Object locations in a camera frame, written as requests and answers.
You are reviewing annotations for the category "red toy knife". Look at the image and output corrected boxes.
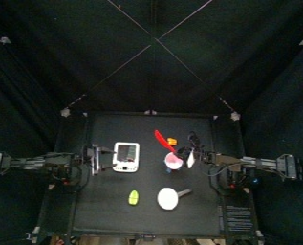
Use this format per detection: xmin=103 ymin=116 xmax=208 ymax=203
xmin=153 ymin=129 xmax=179 ymax=154

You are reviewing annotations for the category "red plastic cup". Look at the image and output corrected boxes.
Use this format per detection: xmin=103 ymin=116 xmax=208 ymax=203
xmin=163 ymin=151 xmax=185 ymax=171

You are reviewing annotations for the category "white toy cash register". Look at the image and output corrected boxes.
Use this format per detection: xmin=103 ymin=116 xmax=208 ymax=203
xmin=111 ymin=141 xmax=140 ymax=174

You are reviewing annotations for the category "green toy starfruit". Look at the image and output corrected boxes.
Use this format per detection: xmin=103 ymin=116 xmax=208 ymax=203
xmin=127 ymin=189 xmax=140 ymax=207

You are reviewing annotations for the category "white printed label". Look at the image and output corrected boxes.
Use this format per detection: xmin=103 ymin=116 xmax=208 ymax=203
xmin=224 ymin=204 xmax=256 ymax=234

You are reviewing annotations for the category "black cable loop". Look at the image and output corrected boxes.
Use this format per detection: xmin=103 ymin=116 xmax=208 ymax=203
xmin=187 ymin=130 xmax=201 ymax=148

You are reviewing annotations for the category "diagonal brace wire with turnbuckle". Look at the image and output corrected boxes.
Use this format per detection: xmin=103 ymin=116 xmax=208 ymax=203
xmin=105 ymin=0 xmax=236 ymax=113

